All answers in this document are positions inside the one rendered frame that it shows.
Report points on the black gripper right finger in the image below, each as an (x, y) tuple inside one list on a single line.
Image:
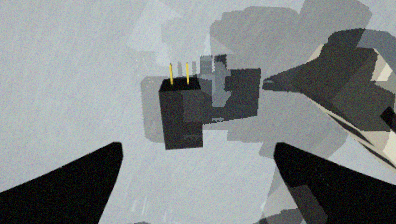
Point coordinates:
[(328, 193)]

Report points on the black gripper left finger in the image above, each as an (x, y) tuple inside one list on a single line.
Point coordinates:
[(76, 193)]

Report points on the black two-prong charger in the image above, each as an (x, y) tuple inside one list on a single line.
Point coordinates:
[(181, 112)]

